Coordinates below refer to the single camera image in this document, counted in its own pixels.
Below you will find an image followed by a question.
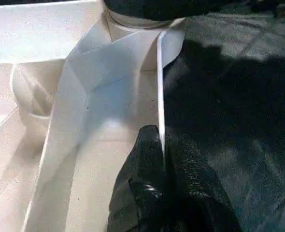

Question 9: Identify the white plastic table top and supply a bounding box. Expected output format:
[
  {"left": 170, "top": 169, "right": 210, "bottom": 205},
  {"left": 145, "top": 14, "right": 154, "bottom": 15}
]
[{"left": 0, "top": 0, "right": 187, "bottom": 232}]

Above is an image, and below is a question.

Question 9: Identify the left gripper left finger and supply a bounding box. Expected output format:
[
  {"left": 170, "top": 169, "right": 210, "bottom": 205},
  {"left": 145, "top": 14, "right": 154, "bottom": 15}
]
[{"left": 106, "top": 125, "right": 167, "bottom": 232}]

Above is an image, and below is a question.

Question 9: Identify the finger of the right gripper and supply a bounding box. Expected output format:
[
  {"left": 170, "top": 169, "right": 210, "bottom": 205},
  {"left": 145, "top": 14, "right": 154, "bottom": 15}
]
[{"left": 103, "top": 0, "right": 230, "bottom": 22}]

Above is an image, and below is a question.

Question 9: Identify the black work mat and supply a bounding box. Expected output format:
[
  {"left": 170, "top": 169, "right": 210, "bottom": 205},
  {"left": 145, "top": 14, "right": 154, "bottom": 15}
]
[{"left": 159, "top": 0, "right": 285, "bottom": 232}]

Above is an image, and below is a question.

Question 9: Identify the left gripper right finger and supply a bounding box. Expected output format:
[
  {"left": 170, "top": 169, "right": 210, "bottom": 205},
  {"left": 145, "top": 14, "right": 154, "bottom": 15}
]
[{"left": 164, "top": 127, "right": 242, "bottom": 232}]

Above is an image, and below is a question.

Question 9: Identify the white plastic table leg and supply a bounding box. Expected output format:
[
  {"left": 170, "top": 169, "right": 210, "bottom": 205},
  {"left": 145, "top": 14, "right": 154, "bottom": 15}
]
[{"left": 106, "top": 10, "right": 176, "bottom": 30}]

